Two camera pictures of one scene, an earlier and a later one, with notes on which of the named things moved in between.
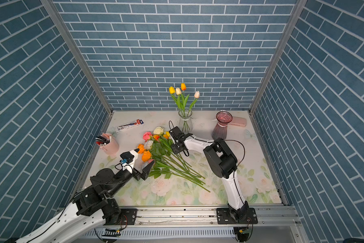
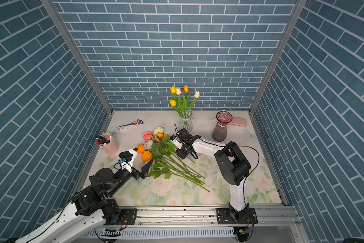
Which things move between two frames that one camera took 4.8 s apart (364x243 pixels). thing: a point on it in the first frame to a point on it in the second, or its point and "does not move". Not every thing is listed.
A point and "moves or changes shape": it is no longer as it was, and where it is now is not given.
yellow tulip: (169, 141) to (173, 103)
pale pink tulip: (196, 95) does not move
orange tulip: (183, 87) moves or changes shape
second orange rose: (146, 156) does not move
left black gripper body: (137, 175) does not move
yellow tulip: (171, 91) does not move
